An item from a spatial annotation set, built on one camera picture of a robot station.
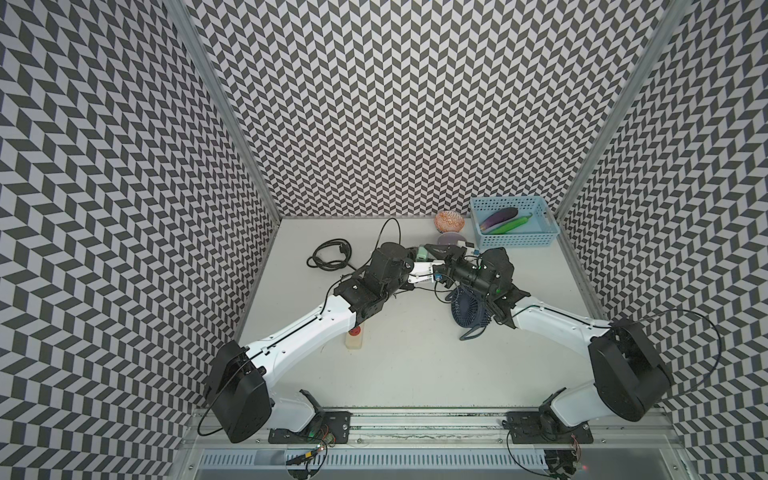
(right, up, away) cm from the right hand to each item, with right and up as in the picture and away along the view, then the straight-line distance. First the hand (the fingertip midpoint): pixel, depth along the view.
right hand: (421, 256), depth 76 cm
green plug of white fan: (0, 0, -2) cm, 2 cm away
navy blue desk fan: (+15, -16, +8) cm, 23 cm away
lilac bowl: (+14, +5, +39) cm, 41 cm away
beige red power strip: (-19, -25, +9) cm, 32 cm away
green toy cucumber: (+36, +10, +35) cm, 51 cm away
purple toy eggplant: (+32, +13, +36) cm, 51 cm away
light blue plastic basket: (+50, +9, +39) cm, 64 cm away
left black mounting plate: (-22, -42, -3) cm, 48 cm away
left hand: (-3, +1, +1) cm, 3 cm away
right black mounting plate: (+26, -42, -3) cm, 49 cm away
